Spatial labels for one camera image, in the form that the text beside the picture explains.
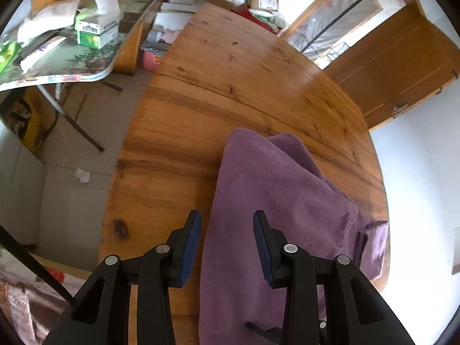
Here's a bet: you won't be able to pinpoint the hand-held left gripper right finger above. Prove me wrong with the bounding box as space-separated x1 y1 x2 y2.
252 210 414 345

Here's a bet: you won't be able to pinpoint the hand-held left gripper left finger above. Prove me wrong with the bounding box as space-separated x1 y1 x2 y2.
43 209 203 345

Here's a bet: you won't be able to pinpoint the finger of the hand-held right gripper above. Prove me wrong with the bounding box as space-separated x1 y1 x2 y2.
245 321 286 345

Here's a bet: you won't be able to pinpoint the purple fleece garment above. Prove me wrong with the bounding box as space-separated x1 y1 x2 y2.
198 128 391 345

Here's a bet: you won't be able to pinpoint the person's pink plush pants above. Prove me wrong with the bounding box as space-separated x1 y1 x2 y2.
0 251 73 345

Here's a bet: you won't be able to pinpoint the pink basket with cloths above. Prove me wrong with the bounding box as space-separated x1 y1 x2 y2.
139 30 181 73

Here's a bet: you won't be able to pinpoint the yellow and black crate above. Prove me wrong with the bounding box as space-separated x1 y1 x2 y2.
8 93 51 152

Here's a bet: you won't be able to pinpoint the printed folding table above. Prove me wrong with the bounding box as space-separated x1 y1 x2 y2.
0 0 159 152

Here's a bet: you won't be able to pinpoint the wooden door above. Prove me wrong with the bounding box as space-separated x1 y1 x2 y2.
324 5 460 132

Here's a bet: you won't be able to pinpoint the pile of white green packets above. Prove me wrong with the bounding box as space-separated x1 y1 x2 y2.
252 7 290 35

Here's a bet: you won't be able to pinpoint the flat white boxes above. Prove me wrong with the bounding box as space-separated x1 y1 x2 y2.
152 1 197 44

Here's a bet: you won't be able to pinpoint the red printed bag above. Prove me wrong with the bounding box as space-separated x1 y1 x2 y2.
229 5 280 35

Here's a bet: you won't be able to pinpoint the green and white carton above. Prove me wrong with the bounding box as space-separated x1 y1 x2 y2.
74 0 122 50

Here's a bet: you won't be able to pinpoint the doorway with plastic curtain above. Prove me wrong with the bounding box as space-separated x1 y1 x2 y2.
278 0 393 71

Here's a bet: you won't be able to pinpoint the open labelled cardboard box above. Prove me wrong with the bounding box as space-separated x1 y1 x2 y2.
245 0 281 12

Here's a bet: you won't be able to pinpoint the green plastic bag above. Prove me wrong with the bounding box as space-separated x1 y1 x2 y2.
0 41 23 75

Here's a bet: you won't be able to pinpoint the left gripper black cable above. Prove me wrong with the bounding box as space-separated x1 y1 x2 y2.
0 224 75 301

